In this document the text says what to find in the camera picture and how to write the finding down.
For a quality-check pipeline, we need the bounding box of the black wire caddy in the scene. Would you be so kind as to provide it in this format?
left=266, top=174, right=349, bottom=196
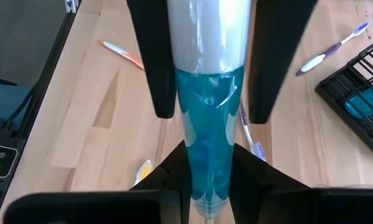
left=314, top=35, right=373, bottom=160

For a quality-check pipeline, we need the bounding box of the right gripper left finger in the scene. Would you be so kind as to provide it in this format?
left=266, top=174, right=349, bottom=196
left=130, top=140, right=192, bottom=224

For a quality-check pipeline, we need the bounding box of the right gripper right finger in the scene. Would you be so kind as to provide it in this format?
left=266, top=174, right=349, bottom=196
left=229, top=142, right=310, bottom=224

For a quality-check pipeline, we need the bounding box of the black table frame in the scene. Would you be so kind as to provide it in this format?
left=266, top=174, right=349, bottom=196
left=0, top=0, right=83, bottom=224

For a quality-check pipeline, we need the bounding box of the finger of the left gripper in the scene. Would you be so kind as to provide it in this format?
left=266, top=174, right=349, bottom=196
left=126, top=0, right=177, bottom=119
left=247, top=0, right=319, bottom=124

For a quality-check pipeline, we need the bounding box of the silver aluminium bracket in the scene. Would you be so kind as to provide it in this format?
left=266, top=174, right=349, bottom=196
left=64, top=0, right=82, bottom=14

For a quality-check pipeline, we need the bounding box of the orange white toothbrush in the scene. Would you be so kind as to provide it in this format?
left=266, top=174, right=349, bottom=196
left=132, top=159, right=153, bottom=188
left=98, top=39, right=146, bottom=70

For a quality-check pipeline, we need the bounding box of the small camera box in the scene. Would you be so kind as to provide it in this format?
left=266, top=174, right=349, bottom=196
left=0, top=144, right=19, bottom=179

